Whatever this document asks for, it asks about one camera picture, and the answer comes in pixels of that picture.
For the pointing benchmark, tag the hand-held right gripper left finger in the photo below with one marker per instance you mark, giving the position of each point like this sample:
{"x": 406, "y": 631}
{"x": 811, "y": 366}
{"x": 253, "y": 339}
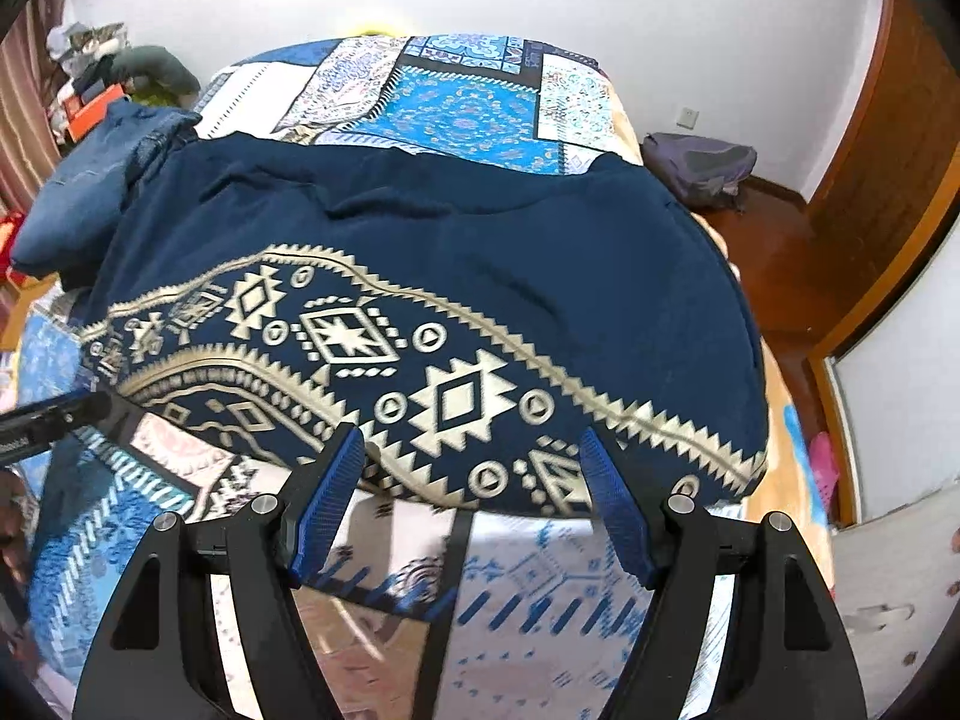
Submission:
{"x": 330, "y": 495}

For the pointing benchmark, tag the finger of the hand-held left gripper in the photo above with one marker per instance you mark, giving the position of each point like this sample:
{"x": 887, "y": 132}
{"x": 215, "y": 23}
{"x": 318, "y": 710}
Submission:
{"x": 79, "y": 411}

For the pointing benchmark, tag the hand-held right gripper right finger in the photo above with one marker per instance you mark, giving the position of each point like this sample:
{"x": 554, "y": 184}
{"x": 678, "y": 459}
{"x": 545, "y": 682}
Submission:
{"x": 619, "y": 510}

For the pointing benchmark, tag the navy patterned hoodie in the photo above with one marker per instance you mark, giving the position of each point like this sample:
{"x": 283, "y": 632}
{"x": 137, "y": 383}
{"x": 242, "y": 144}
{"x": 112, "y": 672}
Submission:
{"x": 487, "y": 240}

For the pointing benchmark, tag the red cloth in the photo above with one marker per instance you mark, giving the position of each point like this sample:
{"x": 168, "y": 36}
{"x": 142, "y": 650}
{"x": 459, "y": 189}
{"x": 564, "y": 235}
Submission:
{"x": 9, "y": 247}

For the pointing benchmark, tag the pink slippers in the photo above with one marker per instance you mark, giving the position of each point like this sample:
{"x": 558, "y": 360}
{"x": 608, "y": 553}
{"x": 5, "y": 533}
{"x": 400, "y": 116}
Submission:
{"x": 822, "y": 465}

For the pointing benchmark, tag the folded blue denim jeans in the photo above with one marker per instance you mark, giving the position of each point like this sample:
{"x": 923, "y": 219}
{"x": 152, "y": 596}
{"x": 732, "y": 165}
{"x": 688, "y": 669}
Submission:
{"x": 75, "y": 187}

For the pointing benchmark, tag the white sliding door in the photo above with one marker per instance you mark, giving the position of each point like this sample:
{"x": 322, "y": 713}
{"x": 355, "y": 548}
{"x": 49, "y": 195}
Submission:
{"x": 900, "y": 420}

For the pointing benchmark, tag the orange box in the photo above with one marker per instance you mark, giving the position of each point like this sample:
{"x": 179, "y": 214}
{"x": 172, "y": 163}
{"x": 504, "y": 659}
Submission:
{"x": 94, "y": 111}

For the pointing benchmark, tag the striped brown curtain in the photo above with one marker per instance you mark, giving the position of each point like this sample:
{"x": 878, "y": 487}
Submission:
{"x": 30, "y": 105}

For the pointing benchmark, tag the grey backpack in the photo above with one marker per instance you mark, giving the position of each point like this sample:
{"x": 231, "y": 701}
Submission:
{"x": 697, "y": 165}

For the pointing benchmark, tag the crumpled grey cloth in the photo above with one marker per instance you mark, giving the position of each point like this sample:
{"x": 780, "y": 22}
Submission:
{"x": 82, "y": 45}

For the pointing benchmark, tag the blue patchwork bedspread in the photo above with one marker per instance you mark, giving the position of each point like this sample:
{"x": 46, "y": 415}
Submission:
{"x": 465, "y": 105}

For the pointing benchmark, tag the brown wooden door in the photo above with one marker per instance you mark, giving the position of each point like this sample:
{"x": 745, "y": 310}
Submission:
{"x": 900, "y": 165}

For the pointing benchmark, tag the yellow pillow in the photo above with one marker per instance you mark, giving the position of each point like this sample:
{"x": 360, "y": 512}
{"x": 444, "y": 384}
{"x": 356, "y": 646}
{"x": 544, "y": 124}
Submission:
{"x": 379, "y": 33}

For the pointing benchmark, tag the white wall outlet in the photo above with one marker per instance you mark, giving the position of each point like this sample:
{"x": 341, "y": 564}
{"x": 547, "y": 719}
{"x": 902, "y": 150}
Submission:
{"x": 687, "y": 117}

